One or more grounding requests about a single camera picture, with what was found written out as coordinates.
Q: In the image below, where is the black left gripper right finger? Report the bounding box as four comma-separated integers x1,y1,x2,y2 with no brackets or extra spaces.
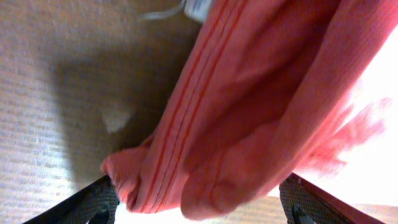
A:
279,173,384,224

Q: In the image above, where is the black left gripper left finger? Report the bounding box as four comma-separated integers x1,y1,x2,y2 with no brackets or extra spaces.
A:
24,175,119,224

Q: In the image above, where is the red printed t-shirt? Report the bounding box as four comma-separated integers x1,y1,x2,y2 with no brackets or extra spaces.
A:
101,1,397,220

